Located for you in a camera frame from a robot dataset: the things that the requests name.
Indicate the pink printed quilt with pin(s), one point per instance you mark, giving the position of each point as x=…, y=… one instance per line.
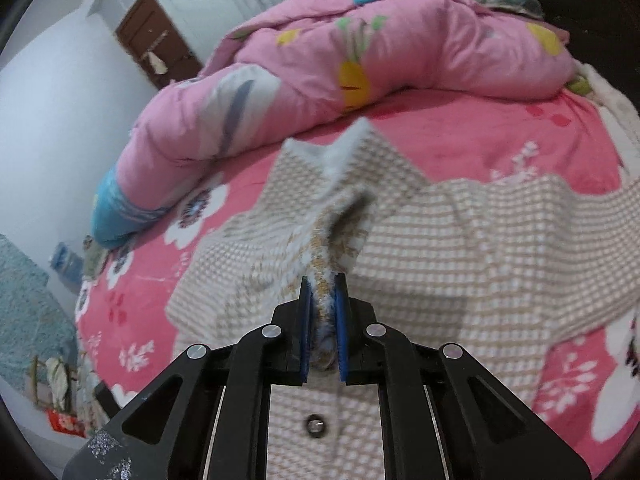
x=310, y=70

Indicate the small white hanging cloth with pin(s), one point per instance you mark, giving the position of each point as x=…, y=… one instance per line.
x=159, y=64

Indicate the white fluffy blanket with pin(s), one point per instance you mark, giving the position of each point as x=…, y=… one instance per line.
x=612, y=105

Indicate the pink floral bed sheet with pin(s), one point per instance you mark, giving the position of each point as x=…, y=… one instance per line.
x=465, y=130

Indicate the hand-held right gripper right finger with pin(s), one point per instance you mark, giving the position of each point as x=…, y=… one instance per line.
x=342, y=332

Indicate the brown wooden door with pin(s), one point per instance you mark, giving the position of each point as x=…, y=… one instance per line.
x=160, y=40

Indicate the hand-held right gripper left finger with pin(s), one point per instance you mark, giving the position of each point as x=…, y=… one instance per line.
x=305, y=332

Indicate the dark bed headboard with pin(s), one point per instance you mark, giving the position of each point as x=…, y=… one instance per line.
x=590, y=5

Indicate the red box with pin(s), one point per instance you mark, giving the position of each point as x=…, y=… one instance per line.
x=65, y=422

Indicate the blue packet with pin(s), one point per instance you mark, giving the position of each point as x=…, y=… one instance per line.
x=66, y=261

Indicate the teal striped cloth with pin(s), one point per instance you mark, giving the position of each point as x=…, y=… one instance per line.
x=117, y=210

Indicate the beige checkered knit sweater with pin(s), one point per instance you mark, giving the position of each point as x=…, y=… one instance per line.
x=450, y=260

